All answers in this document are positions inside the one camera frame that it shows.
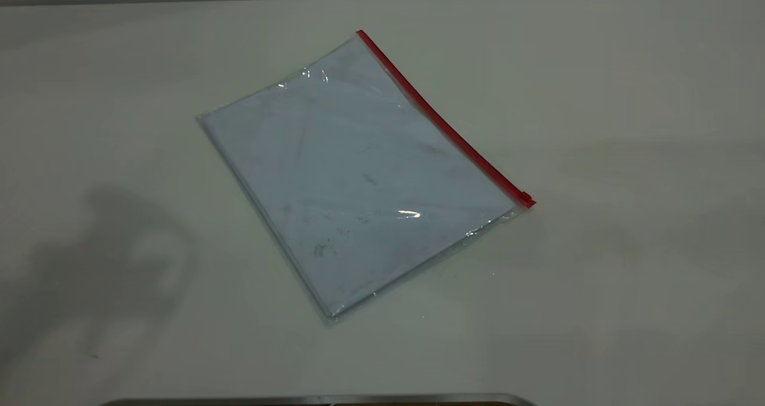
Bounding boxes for clear zip bag red strip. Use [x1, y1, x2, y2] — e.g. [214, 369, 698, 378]
[196, 29, 537, 326]

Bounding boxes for grey metal bar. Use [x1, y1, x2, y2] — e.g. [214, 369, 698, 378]
[99, 393, 536, 406]

